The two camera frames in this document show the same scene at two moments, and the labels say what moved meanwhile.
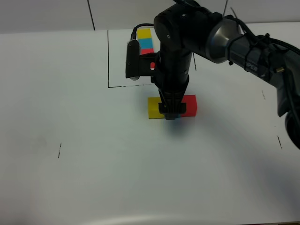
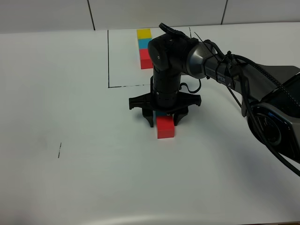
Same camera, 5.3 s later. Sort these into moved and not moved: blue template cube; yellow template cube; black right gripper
Moved: black right gripper
Not moved: blue template cube; yellow template cube
